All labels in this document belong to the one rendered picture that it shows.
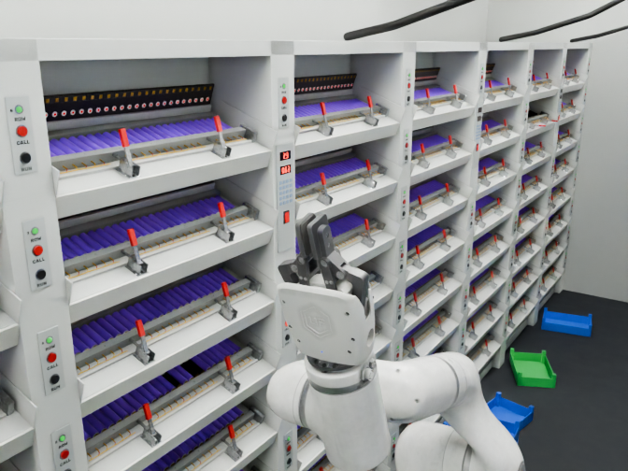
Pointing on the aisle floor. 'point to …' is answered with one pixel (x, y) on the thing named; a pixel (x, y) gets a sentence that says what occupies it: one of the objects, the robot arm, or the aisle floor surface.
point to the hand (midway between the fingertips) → (313, 235)
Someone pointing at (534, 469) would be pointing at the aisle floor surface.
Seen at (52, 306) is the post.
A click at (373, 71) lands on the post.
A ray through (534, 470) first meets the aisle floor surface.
